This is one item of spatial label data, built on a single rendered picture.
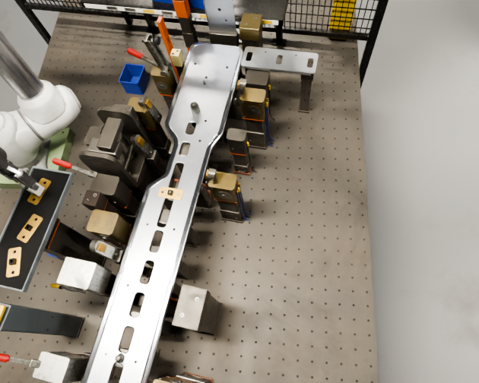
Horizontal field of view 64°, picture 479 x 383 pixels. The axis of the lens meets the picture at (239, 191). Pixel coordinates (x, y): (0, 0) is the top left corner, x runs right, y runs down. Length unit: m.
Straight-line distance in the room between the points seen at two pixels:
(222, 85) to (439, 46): 1.98
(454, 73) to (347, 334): 2.06
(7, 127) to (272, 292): 1.19
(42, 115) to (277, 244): 1.06
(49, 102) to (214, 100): 0.65
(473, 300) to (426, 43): 1.74
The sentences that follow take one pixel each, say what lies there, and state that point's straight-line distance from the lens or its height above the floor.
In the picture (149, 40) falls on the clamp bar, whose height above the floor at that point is 1.22.
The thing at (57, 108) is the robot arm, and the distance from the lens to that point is 1.73.
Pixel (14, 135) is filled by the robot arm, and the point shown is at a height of 0.98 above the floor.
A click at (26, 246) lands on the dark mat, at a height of 1.16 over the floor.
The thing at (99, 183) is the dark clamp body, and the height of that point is 1.08.
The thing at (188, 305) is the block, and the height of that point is 1.03.
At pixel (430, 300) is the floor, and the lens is 2.34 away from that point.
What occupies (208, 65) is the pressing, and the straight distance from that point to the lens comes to 1.59.
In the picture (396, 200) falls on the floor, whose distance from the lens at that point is 2.45.
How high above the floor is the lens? 2.18
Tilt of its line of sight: 67 degrees down
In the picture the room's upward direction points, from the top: 14 degrees counter-clockwise
